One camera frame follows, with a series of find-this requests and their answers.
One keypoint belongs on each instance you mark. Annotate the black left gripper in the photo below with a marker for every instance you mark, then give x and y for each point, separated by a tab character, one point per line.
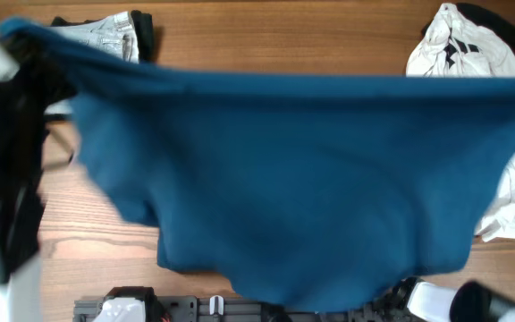
43	71

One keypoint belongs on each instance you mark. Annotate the blue polo shirt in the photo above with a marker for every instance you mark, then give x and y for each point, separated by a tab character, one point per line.
313	192

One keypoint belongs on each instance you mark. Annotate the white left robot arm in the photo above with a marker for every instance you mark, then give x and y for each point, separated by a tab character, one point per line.
21	211

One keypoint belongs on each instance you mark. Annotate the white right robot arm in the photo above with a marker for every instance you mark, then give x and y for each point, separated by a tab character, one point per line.
472	302

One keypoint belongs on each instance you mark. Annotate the folded light denim shorts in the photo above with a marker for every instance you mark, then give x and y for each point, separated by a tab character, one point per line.
116	34

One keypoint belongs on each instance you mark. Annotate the folded black garment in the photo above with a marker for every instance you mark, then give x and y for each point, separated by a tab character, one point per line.
146	35

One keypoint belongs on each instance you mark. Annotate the white printed t-shirt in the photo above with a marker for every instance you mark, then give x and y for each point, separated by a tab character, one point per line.
499	134

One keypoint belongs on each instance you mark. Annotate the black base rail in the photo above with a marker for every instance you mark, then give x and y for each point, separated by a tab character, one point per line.
141	304

